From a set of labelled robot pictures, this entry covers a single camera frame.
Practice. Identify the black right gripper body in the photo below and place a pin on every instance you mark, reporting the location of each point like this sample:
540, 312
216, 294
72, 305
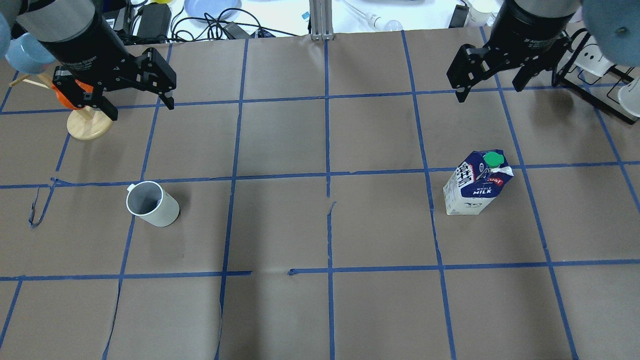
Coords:
536, 28

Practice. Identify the white blue milk carton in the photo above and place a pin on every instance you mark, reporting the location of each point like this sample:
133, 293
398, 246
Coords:
476, 182

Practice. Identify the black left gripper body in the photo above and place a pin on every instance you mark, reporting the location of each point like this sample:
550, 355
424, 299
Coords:
82, 44

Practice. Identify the aluminium frame post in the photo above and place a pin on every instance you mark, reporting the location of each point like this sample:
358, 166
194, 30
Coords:
321, 20

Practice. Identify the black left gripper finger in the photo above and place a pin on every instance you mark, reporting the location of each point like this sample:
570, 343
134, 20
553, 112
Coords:
161, 79
77, 95

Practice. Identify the white cup on rack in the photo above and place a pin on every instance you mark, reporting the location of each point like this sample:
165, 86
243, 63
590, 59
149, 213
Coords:
591, 59

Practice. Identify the blue plate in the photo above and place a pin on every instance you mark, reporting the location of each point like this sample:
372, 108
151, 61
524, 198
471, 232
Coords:
198, 8

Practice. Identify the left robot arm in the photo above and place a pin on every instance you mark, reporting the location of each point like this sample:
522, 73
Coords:
67, 24

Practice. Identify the black power adapter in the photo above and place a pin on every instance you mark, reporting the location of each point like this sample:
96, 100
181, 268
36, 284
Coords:
153, 25

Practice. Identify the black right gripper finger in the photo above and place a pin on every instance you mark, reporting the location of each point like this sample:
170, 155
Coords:
468, 68
530, 65

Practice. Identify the black wire rack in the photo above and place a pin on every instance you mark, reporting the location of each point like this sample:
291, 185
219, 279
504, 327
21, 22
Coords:
600, 92

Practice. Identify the white grey mug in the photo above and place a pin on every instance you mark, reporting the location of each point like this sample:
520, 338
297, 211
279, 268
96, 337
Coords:
148, 201

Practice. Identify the light blue mug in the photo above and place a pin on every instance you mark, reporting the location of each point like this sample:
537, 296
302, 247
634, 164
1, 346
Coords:
28, 56

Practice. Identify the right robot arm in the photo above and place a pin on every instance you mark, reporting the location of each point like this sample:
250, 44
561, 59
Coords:
541, 18

